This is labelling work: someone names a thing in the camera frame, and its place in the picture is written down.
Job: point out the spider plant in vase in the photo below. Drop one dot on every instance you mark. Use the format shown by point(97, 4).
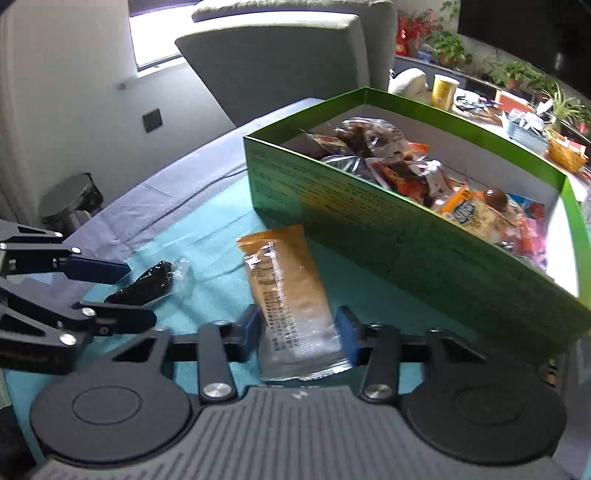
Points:
point(561, 108)

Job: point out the green cardboard box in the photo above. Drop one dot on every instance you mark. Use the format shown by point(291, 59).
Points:
point(392, 240)

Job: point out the white cushion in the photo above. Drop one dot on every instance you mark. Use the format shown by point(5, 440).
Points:
point(406, 82)

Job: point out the pale long snack packet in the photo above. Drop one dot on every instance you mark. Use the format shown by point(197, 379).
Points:
point(489, 226)

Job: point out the blue plastic tray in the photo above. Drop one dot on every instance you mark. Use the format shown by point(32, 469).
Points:
point(526, 134)

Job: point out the yellow can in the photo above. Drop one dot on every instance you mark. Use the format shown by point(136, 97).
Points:
point(445, 92)

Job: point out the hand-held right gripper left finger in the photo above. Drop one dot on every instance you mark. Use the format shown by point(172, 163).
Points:
point(251, 334)

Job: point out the grey sofa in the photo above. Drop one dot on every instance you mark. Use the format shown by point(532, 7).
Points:
point(286, 69)

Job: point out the long orange clear snack packet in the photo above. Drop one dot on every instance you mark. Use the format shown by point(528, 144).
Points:
point(286, 295)

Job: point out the red brown snack packet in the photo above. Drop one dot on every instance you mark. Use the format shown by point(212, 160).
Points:
point(399, 180)

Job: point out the orange cracker packet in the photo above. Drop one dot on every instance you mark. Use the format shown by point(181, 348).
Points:
point(457, 207)

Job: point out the silver striped snack packet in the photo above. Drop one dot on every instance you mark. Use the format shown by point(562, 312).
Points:
point(344, 164)

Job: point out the red flower decoration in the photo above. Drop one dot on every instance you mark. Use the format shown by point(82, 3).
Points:
point(415, 32)

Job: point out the black television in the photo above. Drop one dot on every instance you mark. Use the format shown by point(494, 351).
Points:
point(531, 32)

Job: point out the black round stool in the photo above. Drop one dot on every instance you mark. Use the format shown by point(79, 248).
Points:
point(69, 198)

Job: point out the brown round chocolate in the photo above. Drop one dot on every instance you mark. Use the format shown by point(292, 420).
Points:
point(493, 198)

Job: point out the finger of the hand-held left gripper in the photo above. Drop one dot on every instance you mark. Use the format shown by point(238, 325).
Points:
point(111, 321)
point(97, 271)

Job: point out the dark framed window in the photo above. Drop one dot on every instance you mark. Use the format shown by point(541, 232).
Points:
point(157, 32)

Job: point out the dark wall socket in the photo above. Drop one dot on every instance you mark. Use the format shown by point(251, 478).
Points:
point(152, 121)

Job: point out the wicker basket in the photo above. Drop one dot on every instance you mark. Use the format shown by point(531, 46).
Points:
point(568, 154)

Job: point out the brown snack clear packet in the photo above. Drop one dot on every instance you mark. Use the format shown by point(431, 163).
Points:
point(360, 136)

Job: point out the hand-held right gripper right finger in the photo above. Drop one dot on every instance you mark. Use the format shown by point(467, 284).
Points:
point(346, 334)

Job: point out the dark snack clear packet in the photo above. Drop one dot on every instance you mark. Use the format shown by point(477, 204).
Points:
point(143, 284)

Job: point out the green potted plant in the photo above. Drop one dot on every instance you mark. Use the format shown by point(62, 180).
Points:
point(450, 46)
point(512, 71)

